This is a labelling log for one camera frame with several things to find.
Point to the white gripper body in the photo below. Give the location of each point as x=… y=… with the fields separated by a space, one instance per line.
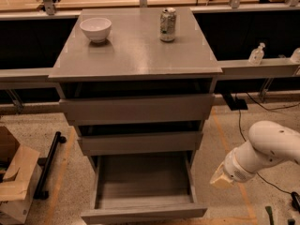
x=234 y=169

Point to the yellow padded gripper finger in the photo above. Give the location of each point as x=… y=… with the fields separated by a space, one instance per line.
x=220 y=179

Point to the grey bottom drawer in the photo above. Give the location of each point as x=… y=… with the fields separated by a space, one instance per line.
x=142 y=187

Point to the grey drawer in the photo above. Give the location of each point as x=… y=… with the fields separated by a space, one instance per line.
x=137 y=110
x=140 y=138
x=142 y=187

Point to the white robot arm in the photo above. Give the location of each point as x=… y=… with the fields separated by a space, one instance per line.
x=268 y=144

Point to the grey middle drawer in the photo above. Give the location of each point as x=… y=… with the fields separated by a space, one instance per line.
x=140 y=138

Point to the grey top drawer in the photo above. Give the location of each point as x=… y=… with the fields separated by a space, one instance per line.
x=137 y=110

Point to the grey drawer cabinet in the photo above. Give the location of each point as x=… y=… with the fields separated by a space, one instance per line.
x=134 y=43

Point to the black power box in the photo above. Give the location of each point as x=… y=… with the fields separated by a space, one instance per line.
x=234 y=103

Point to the clear pump bottle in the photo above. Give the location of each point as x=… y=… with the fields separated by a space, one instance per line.
x=295 y=58
x=257 y=55

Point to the crushed soda can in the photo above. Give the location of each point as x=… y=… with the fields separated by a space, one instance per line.
x=167 y=24

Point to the black metal bar stand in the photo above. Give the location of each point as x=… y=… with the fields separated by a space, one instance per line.
x=45 y=163

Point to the white ceramic bowl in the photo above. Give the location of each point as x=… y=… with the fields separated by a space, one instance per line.
x=96 y=29

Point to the brown cardboard box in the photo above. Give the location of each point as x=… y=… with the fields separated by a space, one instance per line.
x=19 y=178

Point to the grey metal rail shelf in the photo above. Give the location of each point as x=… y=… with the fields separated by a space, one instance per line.
x=221 y=70

